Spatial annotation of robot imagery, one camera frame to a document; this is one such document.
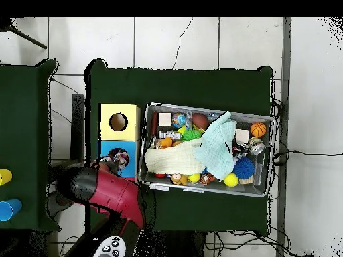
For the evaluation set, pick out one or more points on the mint green waffle cloth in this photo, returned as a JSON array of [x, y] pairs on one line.
[[217, 150]]

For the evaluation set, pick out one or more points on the polka dot cloth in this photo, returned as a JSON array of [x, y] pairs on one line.
[[122, 158]]

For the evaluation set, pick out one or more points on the wooden box with three holes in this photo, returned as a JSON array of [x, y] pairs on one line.
[[128, 128]]

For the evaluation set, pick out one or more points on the silver mesh bin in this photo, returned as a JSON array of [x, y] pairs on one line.
[[187, 187]]

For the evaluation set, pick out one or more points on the cream waffle cloth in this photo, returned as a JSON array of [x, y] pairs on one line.
[[171, 160]]

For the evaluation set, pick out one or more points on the green spiky ball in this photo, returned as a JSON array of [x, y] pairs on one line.
[[191, 134]]

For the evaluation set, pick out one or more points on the globe print ball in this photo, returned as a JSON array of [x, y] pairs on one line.
[[178, 120]]

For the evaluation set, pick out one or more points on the plain wooden cube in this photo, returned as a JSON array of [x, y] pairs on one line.
[[164, 119], [242, 135]]

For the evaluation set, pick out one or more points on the brown toy football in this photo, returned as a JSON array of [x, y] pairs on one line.
[[200, 121]]

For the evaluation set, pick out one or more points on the dark green tablecloth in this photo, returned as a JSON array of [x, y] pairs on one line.
[[187, 85], [24, 120]]

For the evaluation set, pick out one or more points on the yellow ball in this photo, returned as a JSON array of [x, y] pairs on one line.
[[231, 180]]

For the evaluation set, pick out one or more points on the blue spiky ball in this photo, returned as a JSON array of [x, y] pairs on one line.
[[243, 167]]

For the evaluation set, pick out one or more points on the black and silver soda can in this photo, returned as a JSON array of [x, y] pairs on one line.
[[256, 146]]

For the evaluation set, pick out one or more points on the orange toy basketball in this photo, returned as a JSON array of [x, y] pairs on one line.
[[258, 129]]

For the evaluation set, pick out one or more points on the yellow cylinder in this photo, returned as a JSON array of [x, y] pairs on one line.
[[5, 177]]

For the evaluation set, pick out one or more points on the blue cylinder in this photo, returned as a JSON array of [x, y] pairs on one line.
[[9, 210]]

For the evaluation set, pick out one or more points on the black tripod leg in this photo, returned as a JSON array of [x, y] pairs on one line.
[[26, 38]]

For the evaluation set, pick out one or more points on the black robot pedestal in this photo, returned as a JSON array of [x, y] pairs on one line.
[[182, 246]]

